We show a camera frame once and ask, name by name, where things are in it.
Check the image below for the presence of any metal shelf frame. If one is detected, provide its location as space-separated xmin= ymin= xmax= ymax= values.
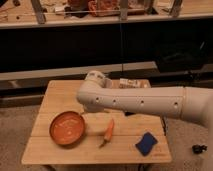
xmin=0 ymin=0 xmax=213 ymax=29

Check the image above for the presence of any white packaged box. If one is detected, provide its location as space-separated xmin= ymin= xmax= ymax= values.
xmin=119 ymin=78 xmax=149 ymax=88

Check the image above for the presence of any orange carrot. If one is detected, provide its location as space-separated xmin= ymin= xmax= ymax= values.
xmin=99 ymin=119 xmax=114 ymax=148

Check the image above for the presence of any black caster wheel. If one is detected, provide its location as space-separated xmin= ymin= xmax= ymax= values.
xmin=192 ymin=145 xmax=207 ymax=154

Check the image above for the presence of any blue sponge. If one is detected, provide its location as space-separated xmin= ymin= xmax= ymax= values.
xmin=136 ymin=132 xmax=158 ymax=156

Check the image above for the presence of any orange ceramic bowl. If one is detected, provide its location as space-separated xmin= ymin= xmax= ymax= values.
xmin=49 ymin=111 xmax=86 ymax=146

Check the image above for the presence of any wooden folding table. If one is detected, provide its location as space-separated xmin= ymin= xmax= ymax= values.
xmin=22 ymin=80 xmax=171 ymax=165

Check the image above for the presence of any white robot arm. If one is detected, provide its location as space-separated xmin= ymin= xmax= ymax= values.
xmin=76 ymin=71 xmax=213 ymax=171

